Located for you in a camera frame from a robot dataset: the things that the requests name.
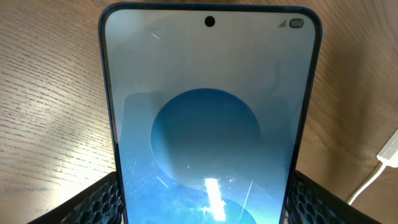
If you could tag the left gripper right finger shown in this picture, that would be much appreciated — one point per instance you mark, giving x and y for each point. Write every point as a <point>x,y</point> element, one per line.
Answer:
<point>309,202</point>

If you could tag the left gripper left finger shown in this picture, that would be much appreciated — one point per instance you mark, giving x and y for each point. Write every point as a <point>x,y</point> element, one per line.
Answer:
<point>100,203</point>

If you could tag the white power strip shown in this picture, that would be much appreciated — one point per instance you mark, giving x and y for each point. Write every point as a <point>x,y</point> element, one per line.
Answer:
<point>388,153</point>

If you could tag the blue Galaxy smartphone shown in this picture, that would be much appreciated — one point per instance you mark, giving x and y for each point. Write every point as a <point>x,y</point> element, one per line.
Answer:
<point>207,104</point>

